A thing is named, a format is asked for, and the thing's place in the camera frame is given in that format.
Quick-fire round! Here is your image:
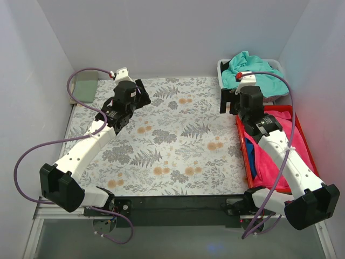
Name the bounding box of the teal t shirt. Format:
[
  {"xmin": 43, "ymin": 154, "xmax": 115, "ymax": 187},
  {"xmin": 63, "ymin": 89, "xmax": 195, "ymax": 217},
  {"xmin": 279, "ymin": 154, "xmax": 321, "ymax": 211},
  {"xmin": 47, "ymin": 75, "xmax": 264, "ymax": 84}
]
[{"xmin": 221, "ymin": 50, "xmax": 288, "ymax": 99}]

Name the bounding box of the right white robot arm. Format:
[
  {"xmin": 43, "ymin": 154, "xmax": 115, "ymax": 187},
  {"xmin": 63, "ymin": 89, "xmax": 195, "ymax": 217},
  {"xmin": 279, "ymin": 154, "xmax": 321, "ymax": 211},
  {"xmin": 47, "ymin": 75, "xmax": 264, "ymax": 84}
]
[{"xmin": 220, "ymin": 86, "xmax": 340, "ymax": 230}]

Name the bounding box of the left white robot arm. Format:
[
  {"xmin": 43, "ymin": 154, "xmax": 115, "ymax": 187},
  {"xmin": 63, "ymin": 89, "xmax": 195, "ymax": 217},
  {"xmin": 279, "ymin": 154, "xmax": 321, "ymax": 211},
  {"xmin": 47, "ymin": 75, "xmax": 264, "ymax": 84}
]
[{"xmin": 39, "ymin": 79, "xmax": 151, "ymax": 216}]

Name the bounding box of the blue garment in tray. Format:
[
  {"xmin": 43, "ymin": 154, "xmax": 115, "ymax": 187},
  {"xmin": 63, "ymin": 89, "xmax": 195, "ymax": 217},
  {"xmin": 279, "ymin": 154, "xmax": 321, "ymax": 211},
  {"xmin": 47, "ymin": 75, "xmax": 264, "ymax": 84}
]
[{"xmin": 245, "ymin": 138, "xmax": 257, "ymax": 179}]

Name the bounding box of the folded green cloth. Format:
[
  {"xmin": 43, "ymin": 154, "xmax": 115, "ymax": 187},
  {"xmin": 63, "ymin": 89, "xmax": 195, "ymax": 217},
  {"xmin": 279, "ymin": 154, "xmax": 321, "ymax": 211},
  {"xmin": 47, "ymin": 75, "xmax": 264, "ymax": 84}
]
[{"xmin": 71, "ymin": 71, "xmax": 99, "ymax": 104}]

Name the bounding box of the white plastic basket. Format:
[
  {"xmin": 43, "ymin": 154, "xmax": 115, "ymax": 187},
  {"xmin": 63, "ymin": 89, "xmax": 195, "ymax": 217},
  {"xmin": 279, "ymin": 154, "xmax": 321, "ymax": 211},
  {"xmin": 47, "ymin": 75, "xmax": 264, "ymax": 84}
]
[{"xmin": 217, "ymin": 59, "xmax": 289, "ymax": 102}]

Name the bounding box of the floral table mat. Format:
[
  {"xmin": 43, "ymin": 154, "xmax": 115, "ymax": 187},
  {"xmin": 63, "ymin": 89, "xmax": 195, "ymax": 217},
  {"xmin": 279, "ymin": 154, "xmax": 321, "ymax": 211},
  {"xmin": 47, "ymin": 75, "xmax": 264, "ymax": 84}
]
[{"xmin": 79, "ymin": 77, "xmax": 248, "ymax": 196}]

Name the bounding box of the red plastic tray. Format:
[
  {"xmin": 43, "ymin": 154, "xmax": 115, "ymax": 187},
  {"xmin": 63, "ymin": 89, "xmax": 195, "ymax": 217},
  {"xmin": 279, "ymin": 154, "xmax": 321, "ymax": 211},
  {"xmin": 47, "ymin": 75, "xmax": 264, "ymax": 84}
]
[{"xmin": 236, "ymin": 105, "xmax": 318, "ymax": 188}]

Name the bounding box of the pink towel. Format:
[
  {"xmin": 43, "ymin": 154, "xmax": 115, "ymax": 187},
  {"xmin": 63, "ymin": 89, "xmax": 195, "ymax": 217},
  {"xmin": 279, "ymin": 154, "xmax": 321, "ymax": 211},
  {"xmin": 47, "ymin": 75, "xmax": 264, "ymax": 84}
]
[{"xmin": 243, "ymin": 106, "xmax": 314, "ymax": 188}]

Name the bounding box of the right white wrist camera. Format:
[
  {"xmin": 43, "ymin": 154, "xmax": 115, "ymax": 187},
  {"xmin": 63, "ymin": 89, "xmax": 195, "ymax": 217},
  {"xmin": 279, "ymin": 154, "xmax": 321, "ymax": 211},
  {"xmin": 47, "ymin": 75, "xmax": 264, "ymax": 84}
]
[{"xmin": 235, "ymin": 71, "xmax": 257, "ymax": 95}]

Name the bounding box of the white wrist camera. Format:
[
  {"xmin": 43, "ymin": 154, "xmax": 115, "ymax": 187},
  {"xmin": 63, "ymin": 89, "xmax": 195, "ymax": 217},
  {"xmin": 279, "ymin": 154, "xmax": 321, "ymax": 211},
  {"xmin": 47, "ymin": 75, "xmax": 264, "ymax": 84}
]
[
  {"xmin": 109, "ymin": 67, "xmax": 132, "ymax": 83},
  {"xmin": 235, "ymin": 71, "xmax": 257, "ymax": 95}
]

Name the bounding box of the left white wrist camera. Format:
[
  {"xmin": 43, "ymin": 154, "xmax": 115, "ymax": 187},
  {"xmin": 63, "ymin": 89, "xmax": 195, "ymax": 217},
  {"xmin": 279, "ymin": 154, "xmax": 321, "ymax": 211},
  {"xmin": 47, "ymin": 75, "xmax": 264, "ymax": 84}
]
[{"xmin": 109, "ymin": 67, "xmax": 132, "ymax": 83}]

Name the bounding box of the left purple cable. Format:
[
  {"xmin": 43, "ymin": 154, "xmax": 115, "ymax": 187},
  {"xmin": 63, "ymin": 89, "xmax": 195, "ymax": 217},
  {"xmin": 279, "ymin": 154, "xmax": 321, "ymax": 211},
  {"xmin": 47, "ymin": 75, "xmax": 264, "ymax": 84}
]
[{"xmin": 13, "ymin": 67, "xmax": 135, "ymax": 245}]

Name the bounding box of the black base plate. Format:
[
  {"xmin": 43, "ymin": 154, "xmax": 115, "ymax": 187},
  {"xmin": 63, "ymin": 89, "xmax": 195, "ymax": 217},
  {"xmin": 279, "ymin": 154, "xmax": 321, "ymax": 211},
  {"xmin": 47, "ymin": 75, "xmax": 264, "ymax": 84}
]
[{"xmin": 83, "ymin": 194, "xmax": 275, "ymax": 229}]

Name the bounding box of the aluminium rail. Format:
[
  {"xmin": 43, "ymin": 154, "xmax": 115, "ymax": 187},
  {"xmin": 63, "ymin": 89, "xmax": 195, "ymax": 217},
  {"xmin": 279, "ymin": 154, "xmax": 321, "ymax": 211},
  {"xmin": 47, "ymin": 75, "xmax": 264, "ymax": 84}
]
[{"xmin": 34, "ymin": 203, "xmax": 92, "ymax": 219}]

